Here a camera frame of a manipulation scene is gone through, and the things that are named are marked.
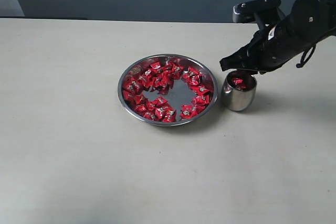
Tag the red candy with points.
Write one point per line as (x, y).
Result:
(128, 96)
(140, 109)
(201, 100)
(156, 67)
(161, 112)
(240, 87)
(201, 89)
(237, 81)
(186, 111)
(191, 72)

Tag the stainless steel cup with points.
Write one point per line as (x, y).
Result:
(236, 100)

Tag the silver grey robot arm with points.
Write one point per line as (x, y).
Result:
(280, 37)

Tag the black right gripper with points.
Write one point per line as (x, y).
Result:
(309, 22)

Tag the round stainless steel plate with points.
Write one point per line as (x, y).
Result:
(166, 88)

